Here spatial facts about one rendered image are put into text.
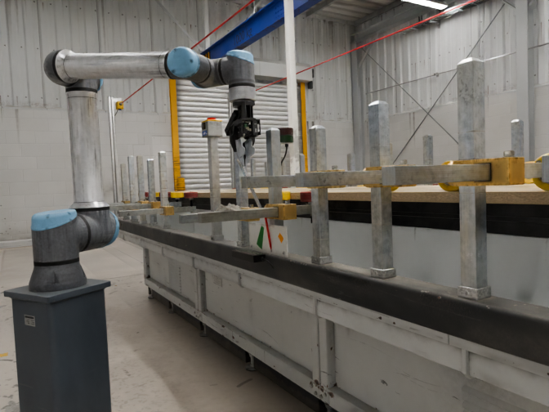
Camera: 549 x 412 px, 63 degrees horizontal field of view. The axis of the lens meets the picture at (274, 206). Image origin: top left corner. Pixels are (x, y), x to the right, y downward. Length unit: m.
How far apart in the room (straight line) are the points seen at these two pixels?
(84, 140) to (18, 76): 7.39
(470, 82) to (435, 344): 0.56
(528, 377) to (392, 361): 0.64
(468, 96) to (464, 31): 9.30
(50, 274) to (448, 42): 9.56
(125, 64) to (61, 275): 0.75
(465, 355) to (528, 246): 0.29
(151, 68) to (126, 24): 8.27
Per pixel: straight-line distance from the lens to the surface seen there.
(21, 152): 9.04
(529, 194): 1.12
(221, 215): 1.37
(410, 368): 1.50
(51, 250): 1.73
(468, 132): 0.94
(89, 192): 1.86
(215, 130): 1.96
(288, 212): 1.44
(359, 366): 1.68
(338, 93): 11.86
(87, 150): 1.87
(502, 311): 0.92
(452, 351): 1.07
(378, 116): 1.11
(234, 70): 1.54
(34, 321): 1.76
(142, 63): 1.57
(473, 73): 0.95
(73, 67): 1.75
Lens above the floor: 0.94
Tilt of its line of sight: 3 degrees down
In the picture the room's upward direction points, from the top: 2 degrees counter-clockwise
